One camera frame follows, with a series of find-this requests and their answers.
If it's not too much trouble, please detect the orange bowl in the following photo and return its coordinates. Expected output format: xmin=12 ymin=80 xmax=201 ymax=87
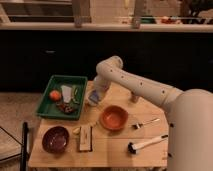
xmin=99 ymin=105 xmax=128 ymax=131

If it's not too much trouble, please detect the white cup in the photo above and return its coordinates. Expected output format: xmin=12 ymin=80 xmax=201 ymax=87
xmin=87 ymin=90 xmax=99 ymax=106

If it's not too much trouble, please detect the black chair frame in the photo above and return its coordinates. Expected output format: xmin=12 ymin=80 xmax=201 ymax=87
xmin=0 ymin=122 xmax=30 ymax=171

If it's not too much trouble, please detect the purple bowl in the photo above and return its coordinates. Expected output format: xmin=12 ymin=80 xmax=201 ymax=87
xmin=42 ymin=126 xmax=69 ymax=154

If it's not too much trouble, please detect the blue sponge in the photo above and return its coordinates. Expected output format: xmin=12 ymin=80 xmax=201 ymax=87
xmin=89 ymin=91 xmax=99 ymax=103

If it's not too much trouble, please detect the orange fruit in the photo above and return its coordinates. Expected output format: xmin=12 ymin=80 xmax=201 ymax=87
xmin=49 ymin=90 xmax=62 ymax=101

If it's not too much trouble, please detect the white handled black brush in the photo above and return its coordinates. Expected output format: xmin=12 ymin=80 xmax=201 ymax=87
xmin=128 ymin=135 xmax=168 ymax=154

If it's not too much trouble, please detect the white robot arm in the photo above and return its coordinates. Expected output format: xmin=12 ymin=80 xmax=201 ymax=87
xmin=94 ymin=56 xmax=213 ymax=171

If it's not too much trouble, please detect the metal cup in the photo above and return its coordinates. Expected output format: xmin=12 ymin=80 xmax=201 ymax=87
xmin=130 ymin=93 xmax=139 ymax=103

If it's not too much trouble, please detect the green vegetable in tray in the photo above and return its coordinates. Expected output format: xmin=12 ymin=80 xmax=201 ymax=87
xmin=72 ymin=87 xmax=80 ymax=104

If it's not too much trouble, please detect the wooden block with dark edge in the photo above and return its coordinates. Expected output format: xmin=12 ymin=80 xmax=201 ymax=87
xmin=79 ymin=125 xmax=92 ymax=152

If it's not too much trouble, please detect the silver fork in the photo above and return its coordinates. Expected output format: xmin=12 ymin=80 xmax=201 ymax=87
xmin=131 ymin=118 xmax=160 ymax=130

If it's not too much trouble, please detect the green plastic tray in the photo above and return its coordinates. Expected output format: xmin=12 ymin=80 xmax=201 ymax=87
xmin=37 ymin=75 xmax=87 ymax=120

